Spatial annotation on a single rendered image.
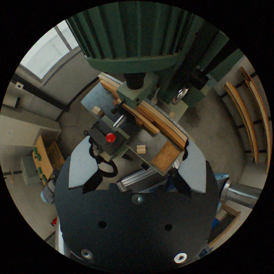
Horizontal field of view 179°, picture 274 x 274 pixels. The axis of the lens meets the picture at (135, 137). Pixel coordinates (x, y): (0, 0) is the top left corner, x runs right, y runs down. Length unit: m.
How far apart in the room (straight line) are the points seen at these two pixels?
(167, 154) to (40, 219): 2.99
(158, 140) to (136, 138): 0.10
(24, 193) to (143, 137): 3.07
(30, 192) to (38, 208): 0.48
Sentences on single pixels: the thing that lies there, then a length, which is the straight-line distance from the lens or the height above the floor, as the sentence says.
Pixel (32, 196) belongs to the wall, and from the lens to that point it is 3.08.
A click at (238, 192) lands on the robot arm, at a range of 0.48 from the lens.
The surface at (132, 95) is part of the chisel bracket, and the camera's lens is 0.26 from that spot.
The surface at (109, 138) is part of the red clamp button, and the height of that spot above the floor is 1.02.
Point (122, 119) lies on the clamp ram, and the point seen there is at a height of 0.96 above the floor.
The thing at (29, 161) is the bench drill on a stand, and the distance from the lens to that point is 2.42.
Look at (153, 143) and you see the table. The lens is 0.39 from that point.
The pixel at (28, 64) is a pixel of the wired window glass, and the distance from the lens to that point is 1.62.
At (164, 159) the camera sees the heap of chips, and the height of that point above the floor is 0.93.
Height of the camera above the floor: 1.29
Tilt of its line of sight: 84 degrees down
